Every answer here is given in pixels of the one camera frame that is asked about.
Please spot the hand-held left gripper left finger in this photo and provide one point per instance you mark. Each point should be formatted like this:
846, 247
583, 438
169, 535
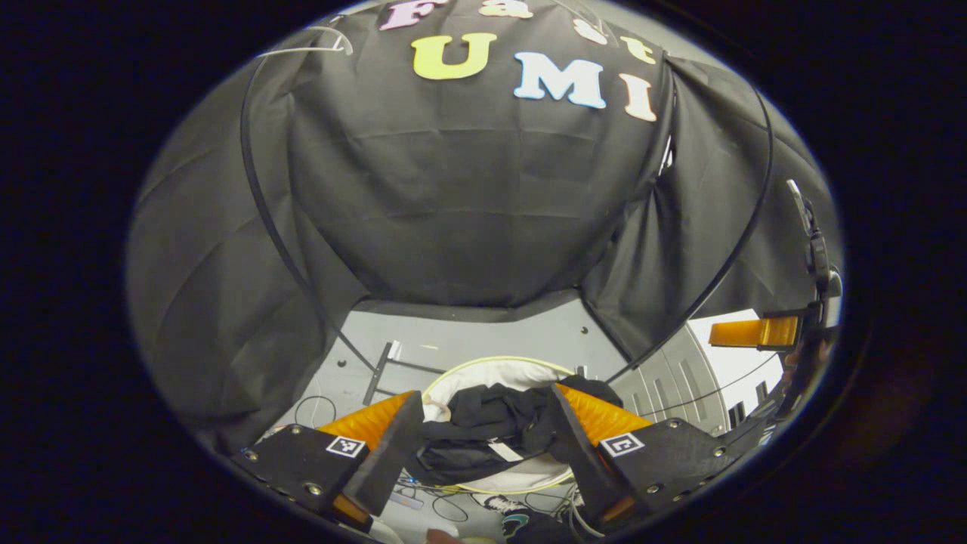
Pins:
389, 461

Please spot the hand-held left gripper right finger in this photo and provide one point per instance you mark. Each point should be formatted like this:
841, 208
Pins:
578, 453

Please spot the black clothes rack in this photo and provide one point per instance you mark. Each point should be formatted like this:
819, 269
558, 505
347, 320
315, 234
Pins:
378, 372

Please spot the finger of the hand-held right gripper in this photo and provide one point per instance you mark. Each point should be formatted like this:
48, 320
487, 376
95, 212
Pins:
755, 332

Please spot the black equipment stand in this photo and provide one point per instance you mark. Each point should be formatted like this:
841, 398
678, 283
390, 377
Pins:
816, 249

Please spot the white clothes hanger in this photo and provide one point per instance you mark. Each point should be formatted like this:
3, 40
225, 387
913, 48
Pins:
302, 50

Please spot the black knit jacket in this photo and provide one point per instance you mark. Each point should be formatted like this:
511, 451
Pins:
491, 415

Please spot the white laundry hamper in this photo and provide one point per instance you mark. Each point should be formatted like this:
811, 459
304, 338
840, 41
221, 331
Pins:
491, 372

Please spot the black backdrop cloth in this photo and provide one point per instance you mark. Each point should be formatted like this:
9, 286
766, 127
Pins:
453, 189

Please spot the person's dark shoe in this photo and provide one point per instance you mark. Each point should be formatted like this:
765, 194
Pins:
525, 523

